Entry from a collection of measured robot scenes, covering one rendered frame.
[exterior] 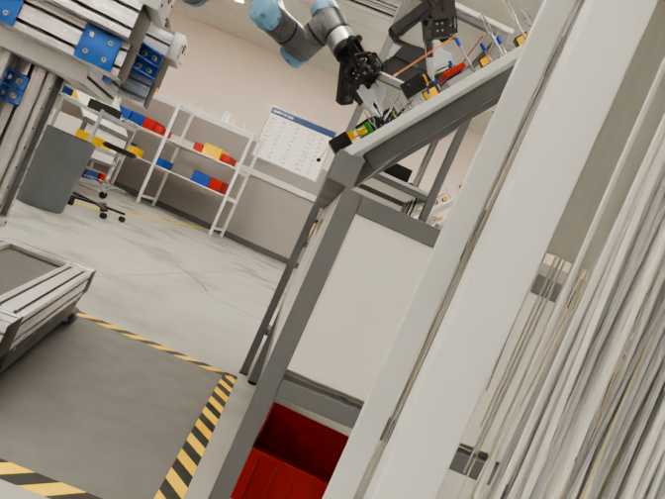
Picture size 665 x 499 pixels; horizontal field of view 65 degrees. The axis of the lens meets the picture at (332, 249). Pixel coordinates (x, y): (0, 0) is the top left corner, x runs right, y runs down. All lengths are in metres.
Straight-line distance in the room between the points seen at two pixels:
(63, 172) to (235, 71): 5.68
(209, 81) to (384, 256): 8.93
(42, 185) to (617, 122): 4.25
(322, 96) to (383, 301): 8.35
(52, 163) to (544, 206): 4.37
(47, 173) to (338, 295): 3.72
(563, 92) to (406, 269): 0.78
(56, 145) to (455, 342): 4.34
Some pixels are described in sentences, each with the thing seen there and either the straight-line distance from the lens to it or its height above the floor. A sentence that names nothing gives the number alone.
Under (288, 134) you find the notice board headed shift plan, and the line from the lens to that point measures 9.18.
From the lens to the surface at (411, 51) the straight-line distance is 2.51.
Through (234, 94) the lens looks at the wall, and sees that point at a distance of 9.64.
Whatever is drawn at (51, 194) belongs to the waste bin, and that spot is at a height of 0.14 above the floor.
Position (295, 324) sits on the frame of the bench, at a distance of 1.04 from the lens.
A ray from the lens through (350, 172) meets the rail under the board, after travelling 1.04.
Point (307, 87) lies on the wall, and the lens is 9.39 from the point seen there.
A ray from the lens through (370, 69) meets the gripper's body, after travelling 1.37.
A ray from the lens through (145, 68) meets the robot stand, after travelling 1.90.
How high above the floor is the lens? 0.69
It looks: 1 degrees down
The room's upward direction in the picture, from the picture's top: 24 degrees clockwise
